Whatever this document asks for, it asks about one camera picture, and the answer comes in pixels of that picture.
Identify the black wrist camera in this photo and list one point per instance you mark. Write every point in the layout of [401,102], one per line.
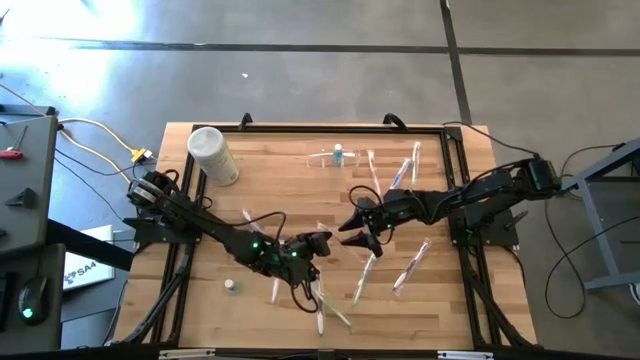
[316,244]
[367,206]

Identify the white wipes canister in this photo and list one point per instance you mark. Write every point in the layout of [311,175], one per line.
[212,155]

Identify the pink toothbrush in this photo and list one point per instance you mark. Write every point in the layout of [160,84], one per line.
[411,267]

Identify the blue grey metal table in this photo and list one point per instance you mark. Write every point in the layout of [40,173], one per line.
[595,235]

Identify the grey side table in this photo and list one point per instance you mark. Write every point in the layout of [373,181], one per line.
[30,165]

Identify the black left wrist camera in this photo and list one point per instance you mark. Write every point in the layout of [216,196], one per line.
[316,244]

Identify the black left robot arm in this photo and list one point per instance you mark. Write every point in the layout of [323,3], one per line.
[210,225]

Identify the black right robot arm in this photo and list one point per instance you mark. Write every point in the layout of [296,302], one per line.
[480,192]

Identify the clear acrylic organizer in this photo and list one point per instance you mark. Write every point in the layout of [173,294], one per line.
[350,156]

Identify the white table clamp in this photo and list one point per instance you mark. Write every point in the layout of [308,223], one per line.
[187,355]
[465,355]

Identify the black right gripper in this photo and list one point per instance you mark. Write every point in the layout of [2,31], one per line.
[397,212]

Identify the blue mouthwash bottle white cap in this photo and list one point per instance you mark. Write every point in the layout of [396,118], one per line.
[230,285]
[338,156]

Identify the black support bar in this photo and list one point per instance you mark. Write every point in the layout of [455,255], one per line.
[85,245]

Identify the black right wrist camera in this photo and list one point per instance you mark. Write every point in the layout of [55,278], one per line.
[367,206]

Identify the black computer mouse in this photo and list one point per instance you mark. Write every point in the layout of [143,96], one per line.
[32,300]

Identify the orange white toothbrush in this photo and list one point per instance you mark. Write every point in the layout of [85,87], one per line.
[248,216]

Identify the white printed box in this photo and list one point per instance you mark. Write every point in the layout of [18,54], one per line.
[90,260]

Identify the black triangular bracket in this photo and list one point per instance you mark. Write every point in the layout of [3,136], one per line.
[22,199]

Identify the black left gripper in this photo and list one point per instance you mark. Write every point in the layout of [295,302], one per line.
[300,272]

